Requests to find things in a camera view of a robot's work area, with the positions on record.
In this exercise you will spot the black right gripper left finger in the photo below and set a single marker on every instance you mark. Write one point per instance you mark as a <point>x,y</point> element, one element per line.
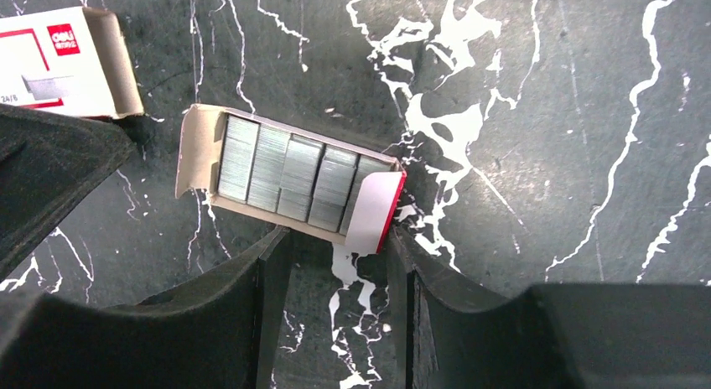
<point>218,330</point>

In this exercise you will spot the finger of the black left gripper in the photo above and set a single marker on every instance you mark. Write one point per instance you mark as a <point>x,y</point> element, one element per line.
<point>49,164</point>

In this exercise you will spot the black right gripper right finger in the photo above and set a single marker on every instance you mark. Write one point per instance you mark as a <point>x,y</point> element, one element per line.
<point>450,332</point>

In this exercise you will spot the red white staple box sleeve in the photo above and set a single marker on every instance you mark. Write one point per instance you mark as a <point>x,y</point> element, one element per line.
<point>69,61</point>

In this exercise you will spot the cardboard staple tray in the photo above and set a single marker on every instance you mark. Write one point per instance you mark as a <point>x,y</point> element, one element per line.
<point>289,176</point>

